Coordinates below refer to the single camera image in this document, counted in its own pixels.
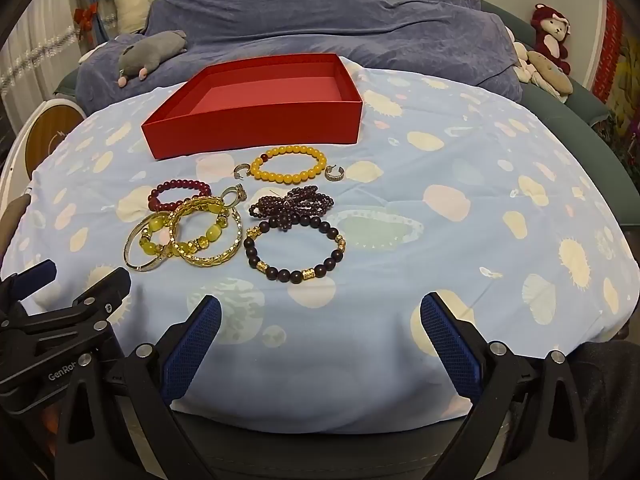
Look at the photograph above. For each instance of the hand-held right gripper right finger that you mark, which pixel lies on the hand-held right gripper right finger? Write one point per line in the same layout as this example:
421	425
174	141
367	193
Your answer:
450	345

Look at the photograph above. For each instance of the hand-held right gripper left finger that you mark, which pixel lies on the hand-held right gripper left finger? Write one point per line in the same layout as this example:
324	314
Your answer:
192	345

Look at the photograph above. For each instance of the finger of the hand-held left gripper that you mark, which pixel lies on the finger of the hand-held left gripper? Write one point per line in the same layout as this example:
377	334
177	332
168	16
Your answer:
35	272
100	292

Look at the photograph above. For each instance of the thin gold bangle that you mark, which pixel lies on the thin gold bangle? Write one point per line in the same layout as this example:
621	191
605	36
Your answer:
143	269

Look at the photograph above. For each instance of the gold leaf cuff bangle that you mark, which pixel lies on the gold leaf cuff bangle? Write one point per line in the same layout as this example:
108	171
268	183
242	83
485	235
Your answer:
210	260

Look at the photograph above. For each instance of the red cardboard box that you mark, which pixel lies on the red cardboard box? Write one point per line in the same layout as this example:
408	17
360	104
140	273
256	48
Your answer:
250	127

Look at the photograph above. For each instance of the light blue patterned bed sheet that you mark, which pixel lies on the light blue patterned bed sheet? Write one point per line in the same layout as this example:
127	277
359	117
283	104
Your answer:
400	260

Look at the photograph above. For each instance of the white round wooden stool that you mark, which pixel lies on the white round wooden stool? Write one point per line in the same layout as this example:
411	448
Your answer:
47	132

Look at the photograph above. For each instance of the person's dark trousers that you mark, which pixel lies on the person's dark trousers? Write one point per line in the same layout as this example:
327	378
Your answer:
610	400

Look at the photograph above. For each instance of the gold hoop earring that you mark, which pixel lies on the gold hoop earring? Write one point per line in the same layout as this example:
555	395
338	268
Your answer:
334	175
245	172

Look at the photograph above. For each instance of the white lace curtain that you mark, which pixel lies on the white lace curtain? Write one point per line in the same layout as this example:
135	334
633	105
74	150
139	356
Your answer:
30	50

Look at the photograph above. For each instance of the grey plush toy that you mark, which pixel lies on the grey plush toy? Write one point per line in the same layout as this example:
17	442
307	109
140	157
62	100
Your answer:
150	52

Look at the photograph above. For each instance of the blue curtain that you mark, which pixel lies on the blue curtain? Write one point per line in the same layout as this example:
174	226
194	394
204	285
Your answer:
100	35

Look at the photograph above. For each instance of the red ribbon bow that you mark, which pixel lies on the red ribbon bow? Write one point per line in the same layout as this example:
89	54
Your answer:
86	15

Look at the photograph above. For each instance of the beige plush toy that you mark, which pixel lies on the beige plush toy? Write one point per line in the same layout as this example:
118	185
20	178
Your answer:
550	72

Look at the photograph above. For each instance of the cream plush toy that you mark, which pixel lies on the cream plush toy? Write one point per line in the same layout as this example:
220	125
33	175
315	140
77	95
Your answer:
522	60

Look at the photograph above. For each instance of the red monkey plush toy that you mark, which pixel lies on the red monkey plush toy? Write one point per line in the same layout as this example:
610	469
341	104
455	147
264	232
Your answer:
547	42

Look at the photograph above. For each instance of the red hanging ornament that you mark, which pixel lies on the red hanging ornament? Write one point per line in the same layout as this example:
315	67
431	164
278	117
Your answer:
607	45

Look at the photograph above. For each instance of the purple-blue blanket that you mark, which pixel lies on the purple-blue blanket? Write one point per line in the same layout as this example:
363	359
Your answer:
325	10

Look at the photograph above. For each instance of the dark green bed frame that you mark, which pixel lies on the dark green bed frame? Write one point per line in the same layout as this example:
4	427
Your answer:
575	125

